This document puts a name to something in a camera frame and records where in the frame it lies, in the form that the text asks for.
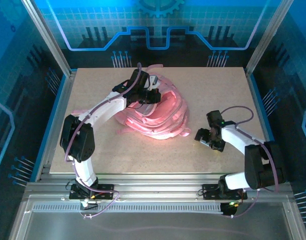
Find pink student backpack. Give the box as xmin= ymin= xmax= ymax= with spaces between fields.
xmin=71 ymin=63 xmax=193 ymax=141

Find blue table edge strip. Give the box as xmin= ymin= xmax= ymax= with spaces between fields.
xmin=247 ymin=73 xmax=290 ymax=182
xmin=30 ymin=73 xmax=68 ymax=182

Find grey metal front panel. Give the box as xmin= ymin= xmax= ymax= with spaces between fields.
xmin=7 ymin=194 xmax=306 ymax=240

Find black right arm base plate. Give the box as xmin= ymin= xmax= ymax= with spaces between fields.
xmin=202 ymin=184 xmax=248 ymax=201

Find black cable junction box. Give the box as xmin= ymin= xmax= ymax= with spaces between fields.
xmin=219 ymin=201 xmax=238 ymax=216

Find aluminium front rail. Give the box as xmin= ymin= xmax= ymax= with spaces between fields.
xmin=25 ymin=173 xmax=294 ymax=201

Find slotted grey cable duct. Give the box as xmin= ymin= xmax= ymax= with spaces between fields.
xmin=32 ymin=203 xmax=225 ymax=213

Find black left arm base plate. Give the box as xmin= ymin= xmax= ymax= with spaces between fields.
xmin=69 ymin=183 xmax=115 ymax=201

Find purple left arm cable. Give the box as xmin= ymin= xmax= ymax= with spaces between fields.
xmin=64 ymin=62 xmax=144 ymax=220

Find aluminium frame post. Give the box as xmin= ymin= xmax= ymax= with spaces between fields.
xmin=244 ymin=0 xmax=295 ymax=76
xmin=20 ymin=0 xmax=78 ymax=78

